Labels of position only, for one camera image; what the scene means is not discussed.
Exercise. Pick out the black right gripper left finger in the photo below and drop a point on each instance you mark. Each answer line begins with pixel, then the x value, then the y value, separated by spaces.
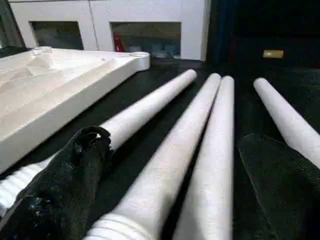
pixel 57 180

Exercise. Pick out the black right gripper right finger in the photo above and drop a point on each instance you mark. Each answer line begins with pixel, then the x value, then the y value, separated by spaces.
pixel 275 187

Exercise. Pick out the white plastic table top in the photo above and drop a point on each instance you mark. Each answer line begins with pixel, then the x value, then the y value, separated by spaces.
pixel 50 87

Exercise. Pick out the white plastic table leg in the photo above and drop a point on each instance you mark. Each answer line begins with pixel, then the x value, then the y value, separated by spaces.
pixel 212 162
pixel 162 162
pixel 282 112
pixel 155 100

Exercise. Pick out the black box with gold label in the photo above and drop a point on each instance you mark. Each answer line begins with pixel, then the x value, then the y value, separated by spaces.
pixel 262 30

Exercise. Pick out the white glass-door cabinet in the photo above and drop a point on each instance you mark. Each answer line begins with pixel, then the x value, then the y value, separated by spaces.
pixel 100 12

